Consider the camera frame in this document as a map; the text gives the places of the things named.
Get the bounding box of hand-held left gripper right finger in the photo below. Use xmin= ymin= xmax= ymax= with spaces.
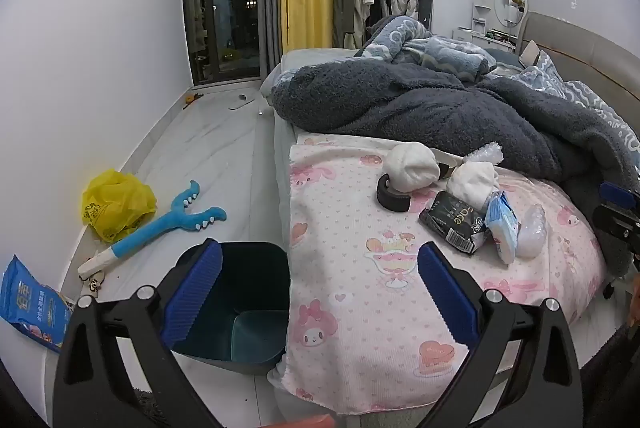
xmin=417 ymin=242 xmax=583 ymax=428

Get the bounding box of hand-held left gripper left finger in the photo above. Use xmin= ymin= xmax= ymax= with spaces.
xmin=52 ymin=239 xmax=223 ymax=428

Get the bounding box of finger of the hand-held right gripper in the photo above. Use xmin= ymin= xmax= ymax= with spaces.
xmin=592 ymin=180 xmax=640 ymax=259

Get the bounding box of teal trash bin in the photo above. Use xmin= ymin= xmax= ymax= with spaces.
xmin=170 ymin=242 xmax=292 ymax=376

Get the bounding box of black foil packet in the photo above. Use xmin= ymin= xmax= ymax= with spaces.
xmin=419 ymin=190 xmax=493 ymax=255

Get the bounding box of clear plastic bag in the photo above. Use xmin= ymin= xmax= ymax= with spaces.
xmin=517 ymin=203 xmax=547 ymax=259

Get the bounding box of blue white tissue packet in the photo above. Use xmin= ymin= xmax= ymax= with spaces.
xmin=484 ymin=190 xmax=521 ymax=265

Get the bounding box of black ribbed half ring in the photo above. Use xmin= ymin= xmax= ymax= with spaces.
xmin=376 ymin=174 xmax=412 ymax=213

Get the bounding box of white cloth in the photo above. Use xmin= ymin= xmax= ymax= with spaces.
xmin=446 ymin=161 xmax=501 ymax=211

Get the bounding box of white fleece roll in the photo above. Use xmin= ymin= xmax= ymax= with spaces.
xmin=387 ymin=143 xmax=441 ymax=193

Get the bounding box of clear plastic wrap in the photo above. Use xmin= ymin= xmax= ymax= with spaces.
xmin=462 ymin=143 xmax=503 ymax=166

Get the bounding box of person's right forearm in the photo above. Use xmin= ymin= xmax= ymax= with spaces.
xmin=575 ymin=323 xmax=640 ymax=428

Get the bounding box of blue forked plush toy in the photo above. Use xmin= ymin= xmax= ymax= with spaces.
xmin=77 ymin=180 xmax=227 ymax=279

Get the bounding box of blue white wavy duvet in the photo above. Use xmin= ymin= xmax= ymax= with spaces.
xmin=500 ymin=50 xmax=640 ymax=139

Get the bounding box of yellow plastic bag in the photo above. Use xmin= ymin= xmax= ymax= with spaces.
xmin=81 ymin=169 xmax=157 ymax=243

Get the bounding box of pink printed blanket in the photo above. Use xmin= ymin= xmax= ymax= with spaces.
xmin=267 ymin=133 xmax=608 ymax=416

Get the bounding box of grey fuzzy rug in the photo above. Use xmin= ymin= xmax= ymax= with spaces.
xmin=132 ymin=385 xmax=168 ymax=428

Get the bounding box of grey padded headboard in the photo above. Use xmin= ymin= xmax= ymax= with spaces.
xmin=515 ymin=11 xmax=640 ymax=123

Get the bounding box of blue snack bag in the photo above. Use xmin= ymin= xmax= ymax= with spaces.
xmin=0 ymin=254 xmax=76 ymax=354

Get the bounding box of beige pillow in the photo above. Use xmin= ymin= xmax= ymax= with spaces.
xmin=520 ymin=38 xmax=543 ymax=66

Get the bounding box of dark grey fleece blanket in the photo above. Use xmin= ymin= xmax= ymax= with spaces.
xmin=271 ymin=58 xmax=640 ymax=279

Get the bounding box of round white mirror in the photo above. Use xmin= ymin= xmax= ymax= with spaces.
xmin=494 ymin=0 xmax=528 ymax=28

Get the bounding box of white vanity shelf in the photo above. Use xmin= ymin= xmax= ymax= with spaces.
xmin=454 ymin=0 xmax=518 ymax=51

